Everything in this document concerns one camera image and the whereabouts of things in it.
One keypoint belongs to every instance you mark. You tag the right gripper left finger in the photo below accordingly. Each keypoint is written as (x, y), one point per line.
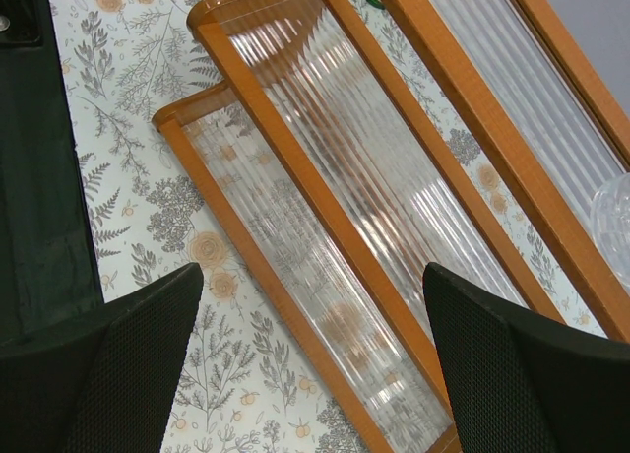
(104, 380)

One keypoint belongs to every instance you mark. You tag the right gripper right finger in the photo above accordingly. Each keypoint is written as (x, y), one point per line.
(518, 381)

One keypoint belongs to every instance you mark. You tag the orange three-tier glass shelf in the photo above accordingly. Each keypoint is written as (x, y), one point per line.
(337, 187)

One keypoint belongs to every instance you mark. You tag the floral patterned table mat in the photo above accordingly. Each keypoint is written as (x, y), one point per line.
(247, 384)

